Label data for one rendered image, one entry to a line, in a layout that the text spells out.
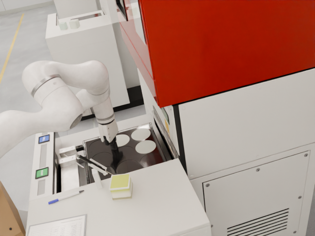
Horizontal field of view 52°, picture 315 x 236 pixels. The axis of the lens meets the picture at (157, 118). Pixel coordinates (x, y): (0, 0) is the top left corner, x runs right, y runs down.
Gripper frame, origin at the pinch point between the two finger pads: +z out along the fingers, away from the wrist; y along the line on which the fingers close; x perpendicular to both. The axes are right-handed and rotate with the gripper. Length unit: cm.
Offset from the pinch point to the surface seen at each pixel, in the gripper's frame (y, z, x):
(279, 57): -16, -39, 72
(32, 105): -159, 92, -210
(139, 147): -2.6, 2.0, 12.4
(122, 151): 1.6, 2.1, 4.8
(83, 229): 50, -5, 13
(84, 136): -15.9, 10.0, -28.4
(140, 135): -11.7, 2.0, 9.4
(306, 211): -29, 60, 92
